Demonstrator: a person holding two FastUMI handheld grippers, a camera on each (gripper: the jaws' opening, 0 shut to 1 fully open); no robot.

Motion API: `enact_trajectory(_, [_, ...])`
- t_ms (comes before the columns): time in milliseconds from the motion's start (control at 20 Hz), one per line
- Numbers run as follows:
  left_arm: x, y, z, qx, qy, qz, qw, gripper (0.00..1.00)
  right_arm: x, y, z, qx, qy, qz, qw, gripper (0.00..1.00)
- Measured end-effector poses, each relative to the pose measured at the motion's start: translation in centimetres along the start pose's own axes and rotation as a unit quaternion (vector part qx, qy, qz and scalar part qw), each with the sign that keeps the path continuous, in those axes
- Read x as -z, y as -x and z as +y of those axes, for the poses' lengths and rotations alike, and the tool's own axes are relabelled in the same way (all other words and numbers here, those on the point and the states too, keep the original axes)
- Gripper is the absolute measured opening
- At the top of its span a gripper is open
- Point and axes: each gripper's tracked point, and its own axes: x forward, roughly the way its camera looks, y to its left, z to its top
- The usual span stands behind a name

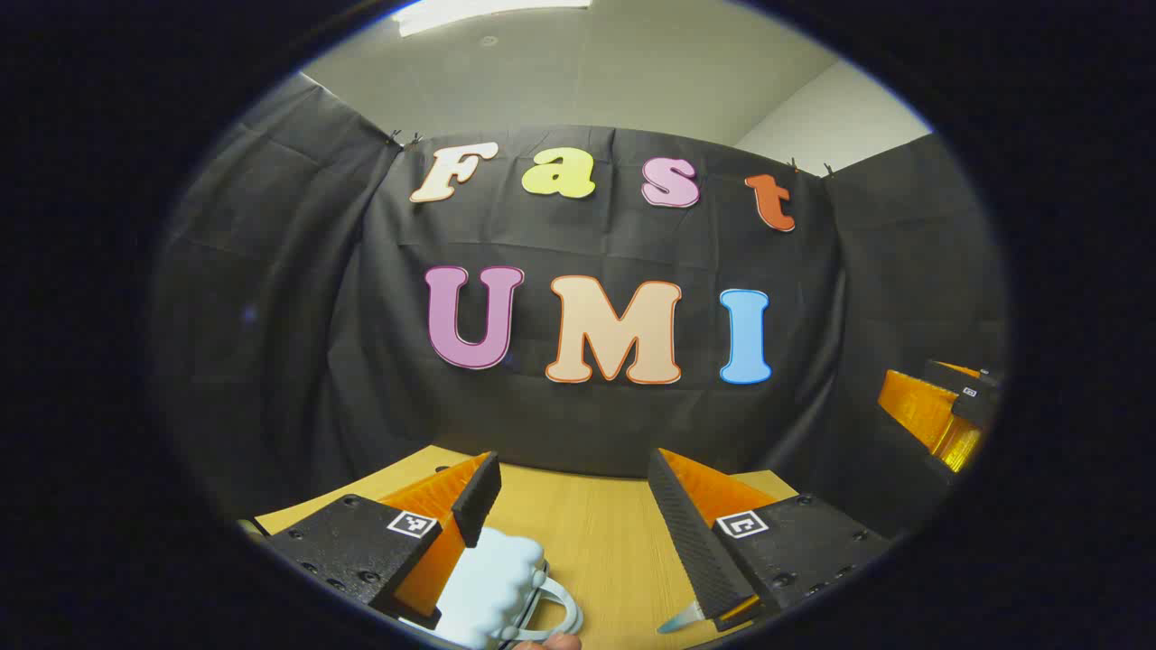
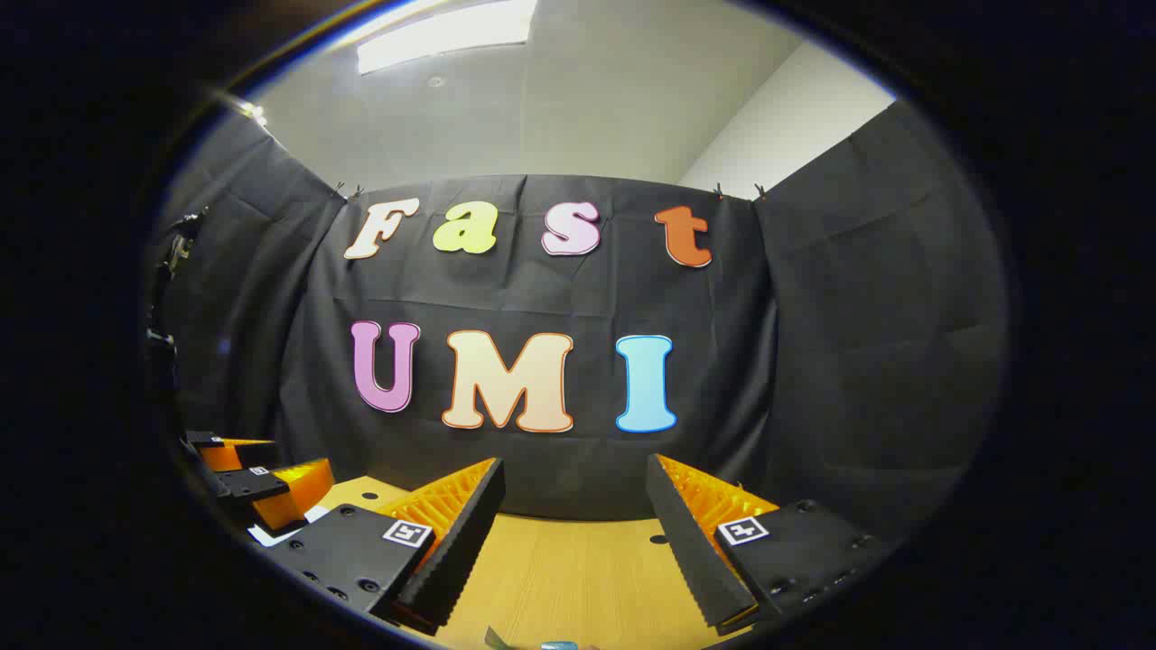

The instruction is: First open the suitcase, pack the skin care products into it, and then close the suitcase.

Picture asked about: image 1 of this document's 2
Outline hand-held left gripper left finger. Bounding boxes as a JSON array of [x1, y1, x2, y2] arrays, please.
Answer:
[[260, 451, 503, 631]]

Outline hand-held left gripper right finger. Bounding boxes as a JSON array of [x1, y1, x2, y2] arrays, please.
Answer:
[[647, 448, 895, 633]]

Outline light blue suitcase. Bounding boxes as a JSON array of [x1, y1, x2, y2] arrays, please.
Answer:
[[402, 526, 585, 649]]

